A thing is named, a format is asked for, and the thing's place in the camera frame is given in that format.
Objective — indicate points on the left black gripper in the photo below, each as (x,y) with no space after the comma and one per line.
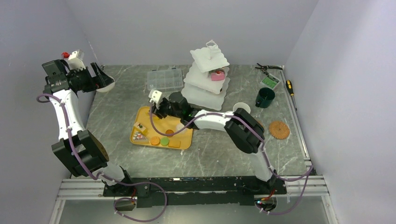
(100,80)

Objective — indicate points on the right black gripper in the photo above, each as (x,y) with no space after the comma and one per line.
(159,113)

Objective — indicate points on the white three-tier dessert stand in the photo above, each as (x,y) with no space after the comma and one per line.
(198,88)

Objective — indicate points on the pink cake with cherry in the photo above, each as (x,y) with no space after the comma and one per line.
(218,75)

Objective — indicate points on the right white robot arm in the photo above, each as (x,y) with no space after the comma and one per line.
(245,132)

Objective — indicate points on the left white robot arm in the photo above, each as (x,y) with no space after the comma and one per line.
(78,149)

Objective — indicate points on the white tape roll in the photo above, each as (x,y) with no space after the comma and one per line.
(106,88)

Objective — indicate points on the white round cupcake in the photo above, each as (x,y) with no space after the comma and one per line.
(181,127)

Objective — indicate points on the orange round cookie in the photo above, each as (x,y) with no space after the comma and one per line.
(169,132)

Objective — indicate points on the clear plastic compartment box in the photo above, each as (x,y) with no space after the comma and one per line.
(164,79)

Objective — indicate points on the green round macaron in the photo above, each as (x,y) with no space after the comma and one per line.
(164,141)

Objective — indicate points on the yellow square biscuit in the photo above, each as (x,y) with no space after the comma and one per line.
(174,144)

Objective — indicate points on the tan waffle round cookie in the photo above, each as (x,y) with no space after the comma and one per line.
(155,140)

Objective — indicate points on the yellow cake piece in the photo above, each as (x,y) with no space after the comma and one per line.
(139,127)

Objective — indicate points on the yellow serving tray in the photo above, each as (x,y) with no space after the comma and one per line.
(162,125)

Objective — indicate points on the white triangle cake slice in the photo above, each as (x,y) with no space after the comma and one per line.
(138,137)

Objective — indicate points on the white blue mug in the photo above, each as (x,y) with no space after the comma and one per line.
(241,105)

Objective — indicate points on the dark green mug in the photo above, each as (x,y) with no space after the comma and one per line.
(264,97)

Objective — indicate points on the black pliers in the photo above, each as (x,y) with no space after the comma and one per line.
(264,68)

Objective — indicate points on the green white packet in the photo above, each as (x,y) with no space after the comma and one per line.
(270,81)

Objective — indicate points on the yellow black screwdriver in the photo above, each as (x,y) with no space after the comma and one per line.
(289,88)

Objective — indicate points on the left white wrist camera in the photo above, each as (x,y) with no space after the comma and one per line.
(75,60)

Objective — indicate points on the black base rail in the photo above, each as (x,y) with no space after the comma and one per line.
(241,190)

